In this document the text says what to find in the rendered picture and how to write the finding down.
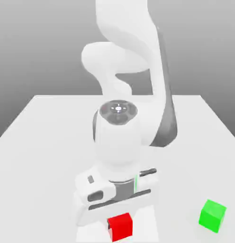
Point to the small red cube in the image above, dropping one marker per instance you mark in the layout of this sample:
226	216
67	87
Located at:
121	227

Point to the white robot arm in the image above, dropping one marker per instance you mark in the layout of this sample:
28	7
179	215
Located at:
117	140

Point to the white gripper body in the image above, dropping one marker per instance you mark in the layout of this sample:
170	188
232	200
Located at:
94	214

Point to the small green cube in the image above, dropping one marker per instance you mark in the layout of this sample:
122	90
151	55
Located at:
212	216

